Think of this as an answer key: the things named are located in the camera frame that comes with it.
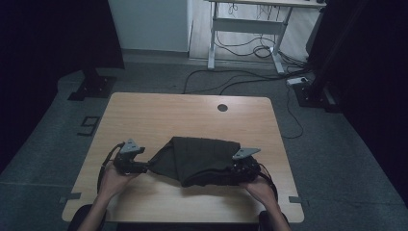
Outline black stand base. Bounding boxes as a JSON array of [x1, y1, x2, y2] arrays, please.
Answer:
[[293, 76, 342, 114], [67, 68, 117, 102]]

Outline white power strip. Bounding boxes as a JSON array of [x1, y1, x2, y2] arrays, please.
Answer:
[[286, 76, 309, 87]]

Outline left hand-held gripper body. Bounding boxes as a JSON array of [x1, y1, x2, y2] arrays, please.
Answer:
[[113, 138, 146, 176]]

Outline dark pleated skirt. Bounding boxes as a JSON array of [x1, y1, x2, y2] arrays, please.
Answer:
[[147, 136, 255, 189]]

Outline long black floor cable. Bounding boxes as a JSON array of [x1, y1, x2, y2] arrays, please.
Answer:
[[183, 68, 310, 95]]

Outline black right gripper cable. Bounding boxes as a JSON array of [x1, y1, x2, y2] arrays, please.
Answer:
[[256, 163, 280, 202]]

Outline grey tape strip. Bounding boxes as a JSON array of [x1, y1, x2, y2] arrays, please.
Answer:
[[288, 195, 310, 207]]

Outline person's left hand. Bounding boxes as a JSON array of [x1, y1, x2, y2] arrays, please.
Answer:
[[96, 161, 140, 200]]

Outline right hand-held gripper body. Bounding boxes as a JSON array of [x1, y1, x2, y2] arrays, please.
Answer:
[[231, 146, 262, 187]]

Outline white metal desk frame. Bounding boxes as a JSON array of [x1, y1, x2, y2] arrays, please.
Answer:
[[205, 0, 327, 75]]

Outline tangled black cables under desk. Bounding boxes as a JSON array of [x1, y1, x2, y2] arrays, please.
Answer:
[[214, 30, 311, 72]]

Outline dark curtain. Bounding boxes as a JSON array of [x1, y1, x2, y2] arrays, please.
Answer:
[[0, 0, 125, 174], [306, 0, 408, 206]]

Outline person's leg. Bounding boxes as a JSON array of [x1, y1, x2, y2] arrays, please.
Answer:
[[258, 210, 273, 231], [66, 204, 92, 231]]

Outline person's right leg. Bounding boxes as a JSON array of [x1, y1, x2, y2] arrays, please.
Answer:
[[258, 210, 273, 231]]

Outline person's right hand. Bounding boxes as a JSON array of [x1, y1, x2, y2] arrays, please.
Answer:
[[238, 174, 279, 208]]

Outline person's left leg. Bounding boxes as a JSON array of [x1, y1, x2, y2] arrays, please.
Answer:
[[66, 204, 92, 231]]

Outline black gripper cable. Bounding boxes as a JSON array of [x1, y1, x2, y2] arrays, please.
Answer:
[[96, 141, 125, 194], [256, 163, 280, 202]]

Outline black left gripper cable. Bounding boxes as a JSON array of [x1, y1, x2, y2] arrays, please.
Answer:
[[96, 141, 125, 194]]

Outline thin black floor cable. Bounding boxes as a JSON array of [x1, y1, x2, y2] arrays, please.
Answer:
[[281, 84, 304, 140]]

